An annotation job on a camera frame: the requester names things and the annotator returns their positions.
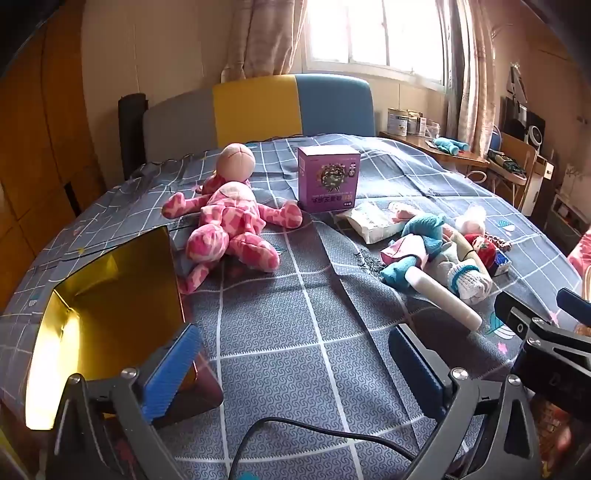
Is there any white wipes pack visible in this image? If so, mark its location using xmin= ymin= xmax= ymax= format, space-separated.
xmin=336 ymin=202 xmax=406 ymax=244

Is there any purple cardboard box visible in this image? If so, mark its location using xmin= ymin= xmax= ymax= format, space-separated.
xmin=297 ymin=144 xmax=362 ymax=214

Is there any grey grid bedsheet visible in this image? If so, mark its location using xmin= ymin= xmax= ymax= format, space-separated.
xmin=0 ymin=134 xmax=587 ymax=480

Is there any window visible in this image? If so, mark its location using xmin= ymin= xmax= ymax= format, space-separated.
xmin=302 ymin=0 xmax=451 ymax=88

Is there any pink spotted plush monkey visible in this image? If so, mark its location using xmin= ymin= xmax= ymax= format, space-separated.
xmin=161 ymin=143 xmax=304 ymax=296

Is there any cream white tube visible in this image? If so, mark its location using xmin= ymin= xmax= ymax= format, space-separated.
xmin=412 ymin=268 xmax=484 ymax=331

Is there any black cable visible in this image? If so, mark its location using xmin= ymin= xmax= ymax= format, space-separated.
xmin=228 ymin=416 xmax=416 ymax=480

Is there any teal plush toy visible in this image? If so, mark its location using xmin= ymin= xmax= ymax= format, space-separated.
xmin=431 ymin=137 xmax=470 ymax=155

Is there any white tin can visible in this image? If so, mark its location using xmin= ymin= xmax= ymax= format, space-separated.
xmin=387 ymin=108 xmax=409 ymax=137

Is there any wooden desk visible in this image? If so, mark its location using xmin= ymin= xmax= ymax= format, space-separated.
xmin=379 ymin=130 xmax=490 ymax=177

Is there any red patterned cloth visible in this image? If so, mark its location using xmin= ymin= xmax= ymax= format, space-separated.
xmin=531 ymin=397 xmax=591 ymax=480

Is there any wooden wardrobe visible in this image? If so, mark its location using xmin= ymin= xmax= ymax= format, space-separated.
xmin=0 ymin=0 xmax=108 ymax=315

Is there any pink towel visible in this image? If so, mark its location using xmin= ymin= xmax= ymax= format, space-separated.
xmin=388 ymin=202 xmax=420 ymax=223

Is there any red christmas sock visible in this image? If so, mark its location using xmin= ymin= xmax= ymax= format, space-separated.
xmin=463 ymin=234 xmax=498 ymax=274

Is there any gold box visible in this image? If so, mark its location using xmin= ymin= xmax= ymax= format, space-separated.
xmin=25 ymin=226 xmax=225 ymax=432

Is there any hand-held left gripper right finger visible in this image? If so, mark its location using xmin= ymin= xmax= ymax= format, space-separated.
xmin=388 ymin=324 xmax=541 ymax=480

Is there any blue tissue packet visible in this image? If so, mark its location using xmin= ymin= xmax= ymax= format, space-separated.
xmin=489 ymin=253 xmax=512 ymax=278

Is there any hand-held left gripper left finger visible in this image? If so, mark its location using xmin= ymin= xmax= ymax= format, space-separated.
xmin=46 ymin=323 xmax=203 ymax=480

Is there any blue teddy bear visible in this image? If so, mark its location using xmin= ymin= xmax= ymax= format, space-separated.
xmin=380 ymin=213 xmax=447 ymax=290

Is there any wooden chair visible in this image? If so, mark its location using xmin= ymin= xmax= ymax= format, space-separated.
xmin=485 ymin=131 xmax=539 ymax=209

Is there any grey yellow blue headboard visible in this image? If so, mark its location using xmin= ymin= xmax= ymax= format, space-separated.
xmin=142 ymin=74 xmax=376 ymax=163

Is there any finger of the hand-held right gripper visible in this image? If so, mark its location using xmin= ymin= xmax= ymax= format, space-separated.
xmin=556 ymin=287 xmax=591 ymax=324
xmin=494 ymin=290 xmax=555 ymax=343

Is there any patterned curtain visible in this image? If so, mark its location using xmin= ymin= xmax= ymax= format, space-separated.
xmin=222 ymin=0 xmax=308 ymax=85
xmin=445 ymin=0 xmax=498 ymax=158

